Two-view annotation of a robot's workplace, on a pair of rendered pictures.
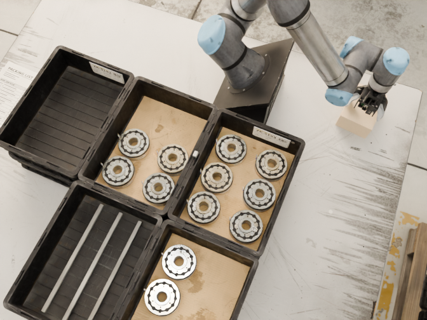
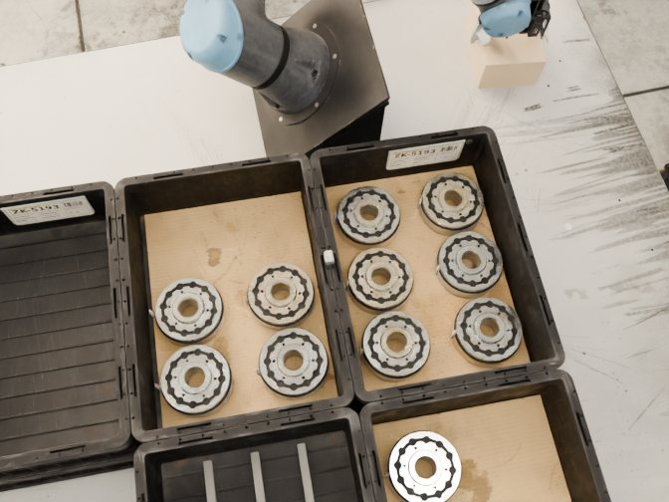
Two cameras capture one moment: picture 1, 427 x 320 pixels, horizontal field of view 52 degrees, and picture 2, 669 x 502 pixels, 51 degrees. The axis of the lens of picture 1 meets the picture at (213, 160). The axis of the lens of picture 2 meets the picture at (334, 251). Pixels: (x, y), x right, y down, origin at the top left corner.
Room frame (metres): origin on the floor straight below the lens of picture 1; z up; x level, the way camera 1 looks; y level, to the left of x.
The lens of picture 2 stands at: (0.20, 0.27, 1.88)
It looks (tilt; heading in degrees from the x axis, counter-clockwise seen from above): 67 degrees down; 324
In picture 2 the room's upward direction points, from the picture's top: 3 degrees clockwise
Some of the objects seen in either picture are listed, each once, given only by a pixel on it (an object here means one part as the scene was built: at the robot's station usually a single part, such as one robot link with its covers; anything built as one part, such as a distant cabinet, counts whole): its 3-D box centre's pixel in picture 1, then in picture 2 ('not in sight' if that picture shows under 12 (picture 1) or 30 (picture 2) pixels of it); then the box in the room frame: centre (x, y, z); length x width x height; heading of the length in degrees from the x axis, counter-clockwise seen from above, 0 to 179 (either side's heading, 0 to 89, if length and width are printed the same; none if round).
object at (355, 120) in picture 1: (361, 110); (504, 43); (0.80, -0.54, 0.74); 0.16 x 0.12 x 0.07; 153
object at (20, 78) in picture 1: (8, 102); not in sight; (0.81, 0.78, 0.70); 0.33 x 0.23 x 0.01; 161
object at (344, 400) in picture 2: (150, 142); (228, 287); (0.56, 0.20, 0.92); 0.40 x 0.30 x 0.02; 158
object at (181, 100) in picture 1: (152, 148); (232, 299); (0.56, 0.20, 0.87); 0.40 x 0.30 x 0.11; 158
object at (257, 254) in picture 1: (238, 178); (429, 255); (0.45, -0.08, 0.92); 0.40 x 0.30 x 0.02; 158
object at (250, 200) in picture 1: (259, 193); (470, 261); (0.42, -0.15, 0.86); 0.10 x 0.10 x 0.01
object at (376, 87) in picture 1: (382, 80); not in sight; (0.78, -0.54, 0.97); 0.08 x 0.08 x 0.05
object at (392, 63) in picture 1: (390, 66); not in sight; (0.78, -0.53, 1.05); 0.09 x 0.08 x 0.11; 62
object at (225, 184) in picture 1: (216, 176); (380, 277); (0.48, -0.01, 0.86); 0.10 x 0.10 x 0.01
